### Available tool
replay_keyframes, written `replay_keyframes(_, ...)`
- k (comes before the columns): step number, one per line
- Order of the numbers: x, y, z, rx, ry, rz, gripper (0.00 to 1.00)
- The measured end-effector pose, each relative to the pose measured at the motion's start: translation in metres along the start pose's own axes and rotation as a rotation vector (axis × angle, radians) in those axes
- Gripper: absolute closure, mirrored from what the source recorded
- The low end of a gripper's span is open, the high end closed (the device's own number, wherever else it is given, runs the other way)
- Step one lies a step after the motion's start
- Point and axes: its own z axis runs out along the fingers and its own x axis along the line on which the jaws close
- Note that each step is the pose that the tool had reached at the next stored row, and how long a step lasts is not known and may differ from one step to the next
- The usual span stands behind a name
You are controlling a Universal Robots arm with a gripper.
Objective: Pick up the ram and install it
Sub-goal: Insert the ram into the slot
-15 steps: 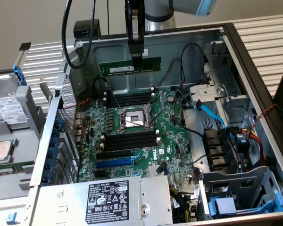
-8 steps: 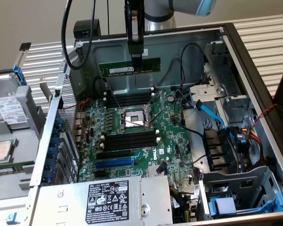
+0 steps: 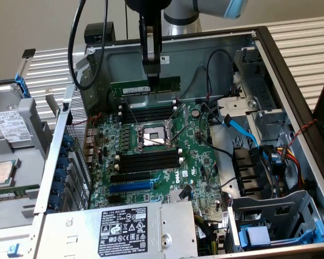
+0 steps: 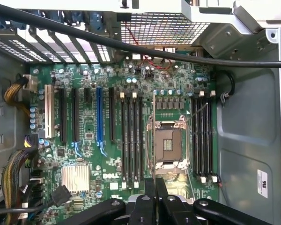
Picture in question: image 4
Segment open grey PC case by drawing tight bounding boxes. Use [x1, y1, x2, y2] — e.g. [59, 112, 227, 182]
[0, 0, 281, 225]

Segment thin metal locking lever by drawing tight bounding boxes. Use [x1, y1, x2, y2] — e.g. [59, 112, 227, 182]
[185, 102, 209, 122]

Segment white case sticker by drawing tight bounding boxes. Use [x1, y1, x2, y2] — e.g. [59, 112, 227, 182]
[257, 169, 269, 199]

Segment yellow black power wire bundle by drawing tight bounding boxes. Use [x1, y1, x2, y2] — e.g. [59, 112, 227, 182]
[3, 77, 30, 116]
[1, 150, 39, 225]

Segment blue card retention knob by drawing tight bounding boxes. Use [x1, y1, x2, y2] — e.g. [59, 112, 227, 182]
[89, 11, 104, 32]

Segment blue expansion slot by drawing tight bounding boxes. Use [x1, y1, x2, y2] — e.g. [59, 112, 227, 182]
[96, 87, 104, 144]

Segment black RAM slot white latches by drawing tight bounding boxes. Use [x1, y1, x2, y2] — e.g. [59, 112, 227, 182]
[198, 90, 205, 184]
[120, 92, 127, 189]
[132, 92, 139, 188]
[209, 90, 218, 183]

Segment white expansion slot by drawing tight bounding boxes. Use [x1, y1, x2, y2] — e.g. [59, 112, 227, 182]
[44, 84, 55, 139]

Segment black wire with plug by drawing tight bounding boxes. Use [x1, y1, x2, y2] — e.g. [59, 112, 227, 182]
[0, 184, 72, 218]

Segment red black twisted wire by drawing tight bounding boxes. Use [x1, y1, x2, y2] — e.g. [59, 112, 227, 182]
[125, 21, 172, 71]

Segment black wire with clip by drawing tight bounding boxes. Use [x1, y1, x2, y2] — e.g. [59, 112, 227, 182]
[215, 70, 236, 104]

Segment black camera cable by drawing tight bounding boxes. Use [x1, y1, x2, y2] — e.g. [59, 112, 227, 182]
[0, 1, 281, 68]

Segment green Dell motherboard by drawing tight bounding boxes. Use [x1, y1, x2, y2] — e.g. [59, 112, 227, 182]
[29, 57, 220, 225]

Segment long black expansion slot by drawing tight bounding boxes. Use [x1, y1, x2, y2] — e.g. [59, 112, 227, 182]
[72, 88, 79, 142]
[109, 87, 116, 143]
[59, 88, 67, 144]

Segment silver power supply unit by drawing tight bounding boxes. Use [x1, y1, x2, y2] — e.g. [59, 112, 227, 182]
[0, 50, 30, 207]

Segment silver chipset heatsink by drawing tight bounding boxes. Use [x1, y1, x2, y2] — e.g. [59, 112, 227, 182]
[60, 164, 91, 194]

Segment metal CPU socket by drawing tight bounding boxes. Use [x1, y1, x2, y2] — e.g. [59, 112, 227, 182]
[146, 114, 191, 176]

